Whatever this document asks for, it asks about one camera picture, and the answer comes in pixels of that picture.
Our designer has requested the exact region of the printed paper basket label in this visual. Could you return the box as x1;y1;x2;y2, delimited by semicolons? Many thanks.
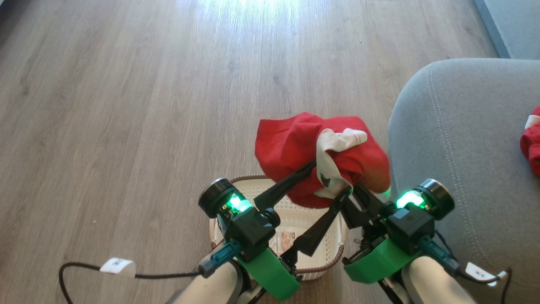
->
268;230;296;256

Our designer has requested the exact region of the red and white garment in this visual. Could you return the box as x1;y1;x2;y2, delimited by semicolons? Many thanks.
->
519;106;540;177
254;111;391;209

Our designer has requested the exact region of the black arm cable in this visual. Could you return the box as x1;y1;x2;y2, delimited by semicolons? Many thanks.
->
418;230;513;304
58;239;242;304

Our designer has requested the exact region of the grey sofa seat cushion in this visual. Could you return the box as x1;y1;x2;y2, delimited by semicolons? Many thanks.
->
473;0;540;60

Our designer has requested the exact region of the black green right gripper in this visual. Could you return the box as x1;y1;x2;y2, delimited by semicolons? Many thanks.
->
340;178;456;285

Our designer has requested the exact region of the white cable tag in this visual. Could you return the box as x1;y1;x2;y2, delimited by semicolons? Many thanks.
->
100;257;137;278
465;262;507;285

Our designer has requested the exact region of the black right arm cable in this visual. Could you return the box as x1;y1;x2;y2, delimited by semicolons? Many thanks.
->
418;230;513;304

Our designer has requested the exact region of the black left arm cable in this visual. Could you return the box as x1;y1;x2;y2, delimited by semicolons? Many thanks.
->
58;239;242;304

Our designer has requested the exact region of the white plastic laundry basket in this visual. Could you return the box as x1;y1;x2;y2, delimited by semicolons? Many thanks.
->
208;174;349;282

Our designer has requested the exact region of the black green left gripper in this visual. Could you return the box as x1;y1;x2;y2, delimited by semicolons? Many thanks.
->
198;160;352;301

